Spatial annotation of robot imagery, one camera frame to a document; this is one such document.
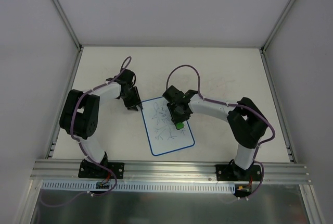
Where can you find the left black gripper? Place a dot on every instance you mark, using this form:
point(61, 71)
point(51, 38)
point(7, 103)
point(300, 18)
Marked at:
point(132, 100)

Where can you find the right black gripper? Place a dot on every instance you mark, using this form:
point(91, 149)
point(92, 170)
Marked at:
point(179, 115)

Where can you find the green whiteboard eraser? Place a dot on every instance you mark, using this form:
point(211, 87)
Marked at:
point(179, 125)

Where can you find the blue framed small whiteboard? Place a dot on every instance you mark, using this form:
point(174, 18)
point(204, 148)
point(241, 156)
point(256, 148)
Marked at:
point(163, 137)

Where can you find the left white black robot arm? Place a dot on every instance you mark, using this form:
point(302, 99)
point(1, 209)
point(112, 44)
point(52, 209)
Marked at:
point(79, 117)

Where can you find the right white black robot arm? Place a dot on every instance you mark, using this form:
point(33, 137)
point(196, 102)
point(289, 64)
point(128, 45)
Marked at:
point(247, 123)

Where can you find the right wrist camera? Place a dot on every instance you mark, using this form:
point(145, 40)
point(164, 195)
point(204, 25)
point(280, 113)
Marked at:
point(172, 94)

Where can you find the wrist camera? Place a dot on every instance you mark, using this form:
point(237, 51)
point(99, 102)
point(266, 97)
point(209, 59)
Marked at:
point(172, 94)
point(128, 77)

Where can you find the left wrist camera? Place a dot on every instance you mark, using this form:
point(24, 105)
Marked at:
point(128, 77)

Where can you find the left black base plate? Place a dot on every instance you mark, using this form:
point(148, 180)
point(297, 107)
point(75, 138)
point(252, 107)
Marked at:
point(88, 170)

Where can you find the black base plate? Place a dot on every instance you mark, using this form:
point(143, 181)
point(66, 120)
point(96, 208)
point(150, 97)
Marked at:
point(88, 170)
point(232, 172)

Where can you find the left aluminium frame post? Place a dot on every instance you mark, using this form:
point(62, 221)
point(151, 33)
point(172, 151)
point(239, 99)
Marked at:
point(63, 17)

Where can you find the aluminium frame post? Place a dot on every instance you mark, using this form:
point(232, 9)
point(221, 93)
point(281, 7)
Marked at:
point(63, 17)
point(278, 24)

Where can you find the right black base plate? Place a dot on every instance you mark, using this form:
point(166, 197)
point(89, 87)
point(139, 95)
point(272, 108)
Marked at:
point(232, 172)

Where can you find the white slotted cable duct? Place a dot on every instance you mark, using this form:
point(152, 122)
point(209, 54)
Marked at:
point(135, 186)

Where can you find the aluminium mounting rail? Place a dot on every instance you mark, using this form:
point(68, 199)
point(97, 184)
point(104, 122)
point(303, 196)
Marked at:
point(167, 171)

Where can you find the right aluminium frame post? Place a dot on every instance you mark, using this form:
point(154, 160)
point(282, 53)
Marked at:
point(278, 24)

